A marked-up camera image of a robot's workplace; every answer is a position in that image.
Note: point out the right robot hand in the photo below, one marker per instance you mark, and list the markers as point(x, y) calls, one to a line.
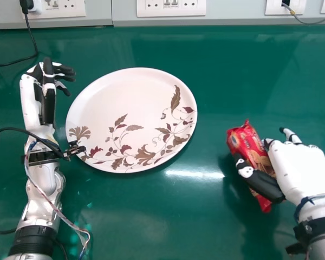
point(300, 173)

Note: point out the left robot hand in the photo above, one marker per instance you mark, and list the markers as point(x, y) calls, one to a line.
point(32, 108)

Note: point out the red biscuit packet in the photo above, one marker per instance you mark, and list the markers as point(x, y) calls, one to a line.
point(246, 146)

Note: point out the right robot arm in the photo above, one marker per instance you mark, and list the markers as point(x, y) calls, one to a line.
point(322, 250)

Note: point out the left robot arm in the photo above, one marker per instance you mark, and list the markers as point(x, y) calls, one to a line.
point(40, 189)

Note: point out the white plate brown leaf pattern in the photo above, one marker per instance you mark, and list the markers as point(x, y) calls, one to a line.
point(130, 108)

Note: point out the white plug adapter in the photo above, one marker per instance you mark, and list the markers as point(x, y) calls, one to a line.
point(38, 6)

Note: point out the black power plug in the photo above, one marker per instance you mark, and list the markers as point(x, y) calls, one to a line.
point(25, 5)

